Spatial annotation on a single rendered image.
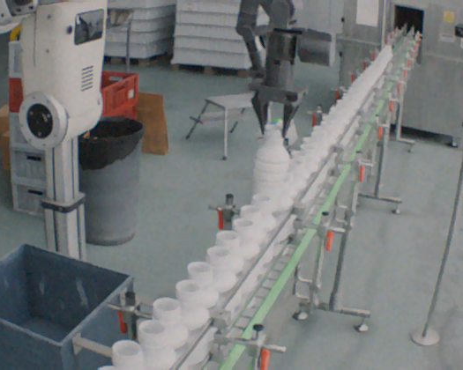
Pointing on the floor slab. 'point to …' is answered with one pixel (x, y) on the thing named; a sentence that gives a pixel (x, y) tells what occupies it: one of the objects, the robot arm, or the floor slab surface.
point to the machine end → (440, 62)
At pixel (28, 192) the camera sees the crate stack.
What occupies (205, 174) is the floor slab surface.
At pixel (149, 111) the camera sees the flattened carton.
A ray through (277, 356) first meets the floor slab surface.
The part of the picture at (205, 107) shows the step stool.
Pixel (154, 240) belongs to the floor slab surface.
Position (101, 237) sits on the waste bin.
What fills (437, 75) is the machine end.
